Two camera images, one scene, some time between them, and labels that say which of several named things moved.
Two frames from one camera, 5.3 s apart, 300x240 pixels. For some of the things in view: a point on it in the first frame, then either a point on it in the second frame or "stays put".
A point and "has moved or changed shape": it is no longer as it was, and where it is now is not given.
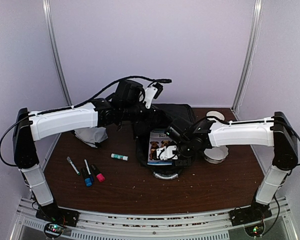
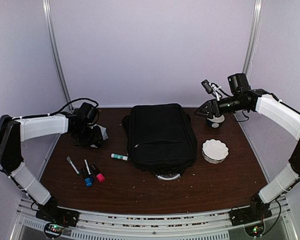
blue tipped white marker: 89,170 stays put
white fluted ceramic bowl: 216,155 stays put
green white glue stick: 119,157 stays put
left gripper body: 131,113 -> 84,137
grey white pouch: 91,136 stays put
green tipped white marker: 69,159 stays put
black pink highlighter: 99,176 stays put
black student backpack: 169,113 has moved or changed shape
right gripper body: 186,151 -> 235,105
